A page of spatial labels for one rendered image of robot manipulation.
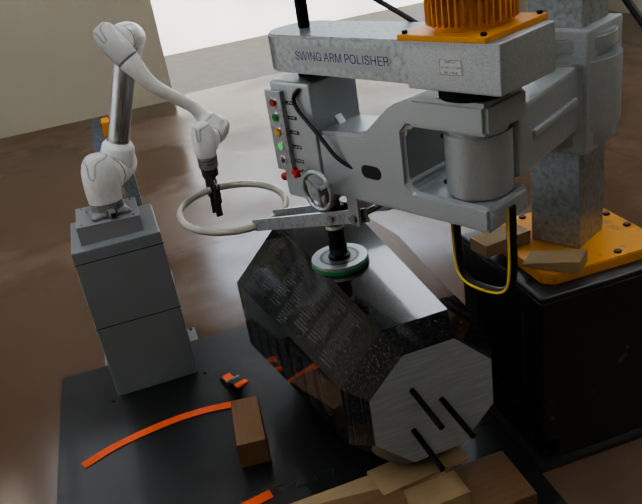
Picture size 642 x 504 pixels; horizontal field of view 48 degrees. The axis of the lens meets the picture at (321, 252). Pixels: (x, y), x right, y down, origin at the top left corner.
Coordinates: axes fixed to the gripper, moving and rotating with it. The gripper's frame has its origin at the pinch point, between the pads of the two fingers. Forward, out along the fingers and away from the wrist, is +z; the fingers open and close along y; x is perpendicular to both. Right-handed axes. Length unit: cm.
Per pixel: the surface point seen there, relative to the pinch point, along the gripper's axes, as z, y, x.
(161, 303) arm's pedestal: 38, 1, -36
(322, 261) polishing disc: -7, 85, 9
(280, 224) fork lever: -16, 63, 4
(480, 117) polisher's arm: -78, 156, 25
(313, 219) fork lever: -24, 82, 9
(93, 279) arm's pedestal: 18, -5, -62
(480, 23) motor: -101, 152, 28
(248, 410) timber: 64, 65, -24
